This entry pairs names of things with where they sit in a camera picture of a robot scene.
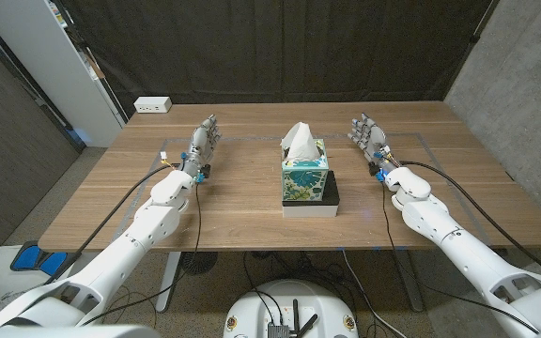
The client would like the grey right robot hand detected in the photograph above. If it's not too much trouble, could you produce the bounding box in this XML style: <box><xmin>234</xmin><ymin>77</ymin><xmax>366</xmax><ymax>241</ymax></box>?
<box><xmin>348</xmin><ymin>112</ymin><xmax>396</xmax><ymax>169</ymax></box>

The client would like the white power strip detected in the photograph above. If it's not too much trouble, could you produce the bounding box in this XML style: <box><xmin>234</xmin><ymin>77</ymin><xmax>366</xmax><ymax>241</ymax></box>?
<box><xmin>132</xmin><ymin>96</ymin><xmax>173</xmax><ymax>115</ymax></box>

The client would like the black box with white base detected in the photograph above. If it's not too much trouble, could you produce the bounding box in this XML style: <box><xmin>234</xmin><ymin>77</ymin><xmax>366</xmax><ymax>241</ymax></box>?
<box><xmin>282</xmin><ymin>170</ymin><xmax>341</xmax><ymax>219</ymax></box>

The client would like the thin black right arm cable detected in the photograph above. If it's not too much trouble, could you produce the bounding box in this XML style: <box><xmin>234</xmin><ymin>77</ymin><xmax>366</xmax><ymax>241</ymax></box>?
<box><xmin>380</xmin><ymin>181</ymin><xmax>540</xmax><ymax>335</ymax></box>

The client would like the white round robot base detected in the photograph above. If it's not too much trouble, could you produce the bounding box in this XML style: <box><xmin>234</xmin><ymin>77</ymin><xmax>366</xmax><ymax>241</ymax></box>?
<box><xmin>223</xmin><ymin>279</ymin><xmax>360</xmax><ymax>338</ymax></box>

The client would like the black backdrop stand pole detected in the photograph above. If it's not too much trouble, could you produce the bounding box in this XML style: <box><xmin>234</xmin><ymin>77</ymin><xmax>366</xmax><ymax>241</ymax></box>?
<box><xmin>442</xmin><ymin>0</ymin><xmax>498</xmax><ymax>100</ymax></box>

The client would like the teal leaf-print tissue box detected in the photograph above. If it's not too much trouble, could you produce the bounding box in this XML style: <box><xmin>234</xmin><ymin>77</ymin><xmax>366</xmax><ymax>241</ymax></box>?
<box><xmin>281</xmin><ymin>138</ymin><xmax>330</xmax><ymax>203</ymax></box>

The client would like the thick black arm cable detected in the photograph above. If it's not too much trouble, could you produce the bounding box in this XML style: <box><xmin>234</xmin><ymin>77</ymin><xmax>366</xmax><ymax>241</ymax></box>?
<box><xmin>399</xmin><ymin>160</ymin><xmax>541</xmax><ymax>283</ymax></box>
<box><xmin>44</xmin><ymin>162</ymin><xmax>180</xmax><ymax>285</ymax></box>

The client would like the black round ribbed disc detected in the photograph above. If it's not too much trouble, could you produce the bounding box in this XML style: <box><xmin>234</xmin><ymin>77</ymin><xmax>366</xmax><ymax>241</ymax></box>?
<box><xmin>179</xmin><ymin>252</ymin><xmax>219</xmax><ymax>276</ymax></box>

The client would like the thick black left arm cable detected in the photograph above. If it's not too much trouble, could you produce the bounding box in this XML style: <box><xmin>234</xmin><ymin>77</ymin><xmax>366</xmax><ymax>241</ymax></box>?
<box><xmin>44</xmin><ymin>162</ymin><xmax>180</xmax><ymax>285</ymax></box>

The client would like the white tissue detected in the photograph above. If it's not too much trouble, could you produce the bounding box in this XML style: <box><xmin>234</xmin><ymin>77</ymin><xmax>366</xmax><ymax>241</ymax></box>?
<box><xmin>281</xmin><ymin>121</ymin><xmax>322</xmax><ymax>161</ymax></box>

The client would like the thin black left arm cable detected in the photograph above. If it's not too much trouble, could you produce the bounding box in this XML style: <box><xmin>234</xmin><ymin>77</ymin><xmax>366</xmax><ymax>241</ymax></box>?
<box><xmin>80</xmin><ymin>181</ymin><xmax>204</xmax><ymax>328</ymax></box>

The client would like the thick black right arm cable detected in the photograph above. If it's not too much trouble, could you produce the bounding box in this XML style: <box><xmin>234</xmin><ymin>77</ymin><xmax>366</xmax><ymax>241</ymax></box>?
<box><xmin>399</xmin><ymin>160</ymin><xmax>541</xmax><ymax>283</ymax></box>

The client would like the white floor cable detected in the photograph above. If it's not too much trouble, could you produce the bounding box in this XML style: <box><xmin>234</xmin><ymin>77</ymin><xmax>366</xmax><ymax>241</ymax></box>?
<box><xmin>341</xmin><ymin>248</ymin><xmax>410</xmax><ymax>338</ymax></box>

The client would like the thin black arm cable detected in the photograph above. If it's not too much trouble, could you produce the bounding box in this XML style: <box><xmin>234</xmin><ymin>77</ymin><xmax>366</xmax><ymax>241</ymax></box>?
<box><xmin>80</xmin><ymin>181</ymin><xmax>204</xmax><ymax>328</ymax></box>
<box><xmin>380</xmin><ymin>181</ymin><xmax>540</xmax><ymax>335</ymax></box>

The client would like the black curtain backdrop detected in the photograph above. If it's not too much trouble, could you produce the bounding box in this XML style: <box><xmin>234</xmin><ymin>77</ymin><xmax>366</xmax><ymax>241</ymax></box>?
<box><xmin>58</xmin><ymin>0</ymin><xmax>497</xmax><ymax>118</ymax></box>

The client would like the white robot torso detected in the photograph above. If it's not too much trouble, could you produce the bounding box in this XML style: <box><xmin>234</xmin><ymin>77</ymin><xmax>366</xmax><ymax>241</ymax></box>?
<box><xmin>0</xmin><ymin>324</ymin><xmax>162</xmax><ymax>338</ymax></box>

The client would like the blue and black foot pedal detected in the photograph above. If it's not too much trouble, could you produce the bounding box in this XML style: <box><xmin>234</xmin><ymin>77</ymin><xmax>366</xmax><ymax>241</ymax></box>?
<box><xmin>9</xmin><ymin>240</ymin><xmax>83</xmax><ymax>277</ymax></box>

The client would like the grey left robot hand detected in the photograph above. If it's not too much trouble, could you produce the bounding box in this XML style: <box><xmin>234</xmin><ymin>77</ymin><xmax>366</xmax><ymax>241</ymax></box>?
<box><xmin>184</xmin><ymin>114</ymin><xmax>223</xmax><ymax>168</ymax></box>

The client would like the white table leg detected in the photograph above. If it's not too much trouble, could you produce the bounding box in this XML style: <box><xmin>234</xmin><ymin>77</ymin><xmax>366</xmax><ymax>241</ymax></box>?
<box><xmin>155</xmin><ymin>251</ymin><xmax>182</xmax><ymax>314</ymax></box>
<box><xmin>394</xmin><ymin>248</ymin><xmax>425</xmax><ymax>314</ymax></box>

